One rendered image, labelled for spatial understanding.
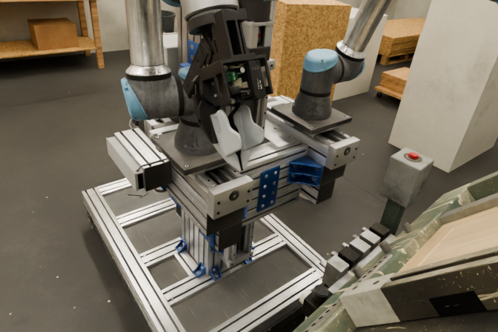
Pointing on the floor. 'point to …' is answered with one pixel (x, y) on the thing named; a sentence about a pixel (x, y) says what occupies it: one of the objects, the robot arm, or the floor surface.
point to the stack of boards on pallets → (400, 39)
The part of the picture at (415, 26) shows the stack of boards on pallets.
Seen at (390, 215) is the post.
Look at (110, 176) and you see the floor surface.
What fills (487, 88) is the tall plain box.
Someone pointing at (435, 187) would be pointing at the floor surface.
